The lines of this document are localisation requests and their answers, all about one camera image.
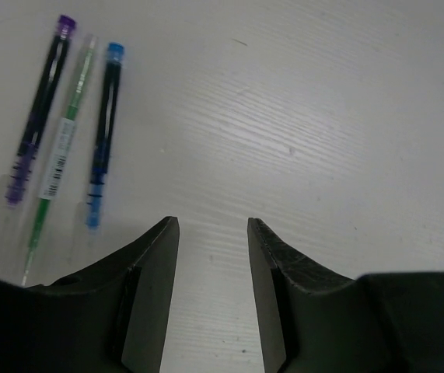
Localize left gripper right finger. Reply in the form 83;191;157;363
247;218;444;372

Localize light blue cap pen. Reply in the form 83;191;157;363
86;43;124;230

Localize purple pen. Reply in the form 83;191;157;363
5;15;76;207

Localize green pen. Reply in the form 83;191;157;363
21;34;99;285

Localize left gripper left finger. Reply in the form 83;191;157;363
0;217;180;372

